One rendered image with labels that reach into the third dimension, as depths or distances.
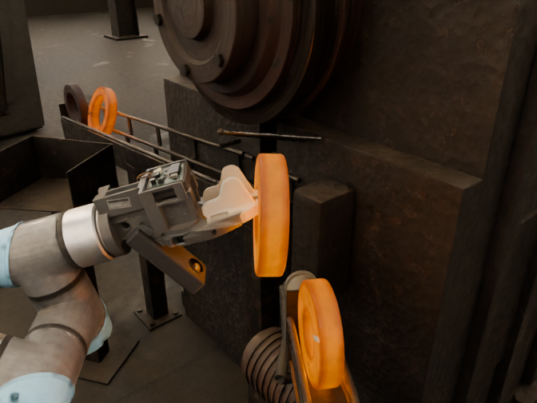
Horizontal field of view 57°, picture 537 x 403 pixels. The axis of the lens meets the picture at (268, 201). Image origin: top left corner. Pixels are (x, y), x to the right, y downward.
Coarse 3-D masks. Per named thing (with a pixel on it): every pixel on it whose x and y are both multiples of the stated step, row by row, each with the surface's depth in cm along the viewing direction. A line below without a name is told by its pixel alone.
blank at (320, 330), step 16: (304, 288) 73; (320, 288) 69; (304, 304) 73; (320, 304) 67; (336, 304) 67; (304, 320) 76; (320, 320) 66; (336, 320) 66; (304, 336) 76; (320, 336) 65; (336, 336) 65; (304, 352) 76; (320, 352) 65; (336, 352) 65; (320, 368) 66; (336, 368) 66; (320, 384) 67; (336, 384) 68
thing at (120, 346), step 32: (0, 160) 134; (32, 160) 145; (64, 160) 145; (96, 160) 132; (0, 192) 135; (32, 192) 140; (64, 192) 138; (96, 192) 133; (96, 288) 153; (96, 352) 159; (128, 352) 165
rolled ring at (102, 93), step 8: (104, 88) 175; (96, 96) 180; (104, 96) 175; (112, 96) 174; (96, 104) 182; (112, 104) 172; (88, 112) 185; (96, 112) 184; (112, 112) 172; (88, 120) 184; (96, 120) 184; (104, 120) 173; (112, 120) 173; (96, 128) 181; (104, 128) 173; (112, 128) 175
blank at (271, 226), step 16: (272, 160) 59; (256, 176) 65; (272, 176) 57; (272, 192) 56; (288, 192) 56; (272, 208) 55; (288, 208) 56; (256, 224) 66; (272, 224) 55; (288, 224) 56; (256, 240) 64; (272, 240) 56; (256, 256) 62; (272, 256) 57; (256, 272) 62; (272, 272) 59
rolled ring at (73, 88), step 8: (64, 88) 192; (72, 88) 184; (80, 88) 185; (64, 96) 195; (72, 96) 194; (80, 96) 184; (72, 104) 196; (80, 104) 183; (72, 112) 196; (80, 112) 184; (80, 120) 187
